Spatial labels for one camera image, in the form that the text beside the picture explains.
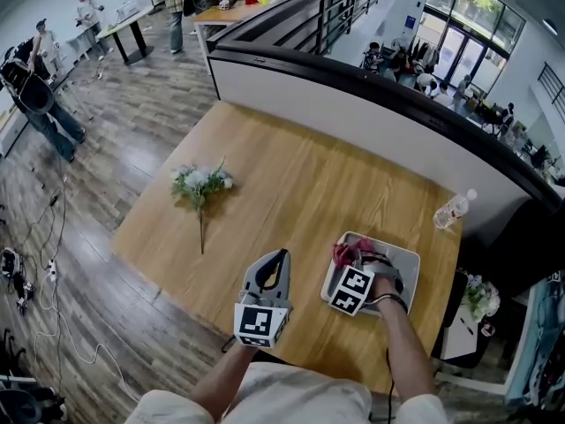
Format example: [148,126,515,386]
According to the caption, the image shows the person's wrist bracelets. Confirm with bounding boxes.
[369,292,411,314]

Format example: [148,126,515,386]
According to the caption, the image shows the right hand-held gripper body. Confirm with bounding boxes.
[328,250,405,318]

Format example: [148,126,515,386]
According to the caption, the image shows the rack of hanging coats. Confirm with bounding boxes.
[407,39,441,69]

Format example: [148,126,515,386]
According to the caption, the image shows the white side desk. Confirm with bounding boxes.
[433,270,565,409]

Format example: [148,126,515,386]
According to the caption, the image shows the white partition with black top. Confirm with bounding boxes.
[205,43,565,239]

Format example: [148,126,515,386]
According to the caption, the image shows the person's left forearm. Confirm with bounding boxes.
[191,345,262,420]

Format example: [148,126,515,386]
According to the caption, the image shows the pink cloth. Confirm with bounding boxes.
[331,236,377,270]

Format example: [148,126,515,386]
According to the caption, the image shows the person's white shirt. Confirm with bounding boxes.
[124,361,450,424]

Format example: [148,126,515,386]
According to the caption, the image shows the clear plastic water bottle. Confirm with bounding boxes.
[433,188,479,231]

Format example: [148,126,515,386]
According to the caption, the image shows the person's right forearm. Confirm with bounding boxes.
[374,297,437,400]

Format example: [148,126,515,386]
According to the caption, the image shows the white artificial flower bunch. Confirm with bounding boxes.
[460,273,502,325]

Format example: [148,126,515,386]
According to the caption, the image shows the large glass window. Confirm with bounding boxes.
[425,0,527,56]

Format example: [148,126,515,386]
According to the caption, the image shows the grey compartment tray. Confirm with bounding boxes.
[320,231,421,318]

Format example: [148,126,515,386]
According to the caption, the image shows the black devices with cables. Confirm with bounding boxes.
[0,246,37,314]

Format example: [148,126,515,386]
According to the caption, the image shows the person's right hand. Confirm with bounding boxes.
[370,275,401,302]

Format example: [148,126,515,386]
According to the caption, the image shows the white table with black base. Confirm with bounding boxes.
[95,4,156,66]

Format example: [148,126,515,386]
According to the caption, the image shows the long wooden desk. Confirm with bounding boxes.
[192,0,284,64]

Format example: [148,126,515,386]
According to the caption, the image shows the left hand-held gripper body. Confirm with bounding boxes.
[233,289,295,352]

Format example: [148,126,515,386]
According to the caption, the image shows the glass entrance door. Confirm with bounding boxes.
[433,23,490,100]

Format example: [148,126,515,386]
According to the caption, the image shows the pale artificial flower bouquet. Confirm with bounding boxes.
[169,156,234,256]

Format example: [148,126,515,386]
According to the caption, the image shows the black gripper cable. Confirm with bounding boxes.
[385,346,397,424]

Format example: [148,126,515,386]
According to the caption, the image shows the black office chair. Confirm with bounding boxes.
[433,182,565,369]

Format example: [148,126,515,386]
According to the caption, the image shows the black metal railing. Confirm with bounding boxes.
[215,0,395,57]
[537,61,565,126]

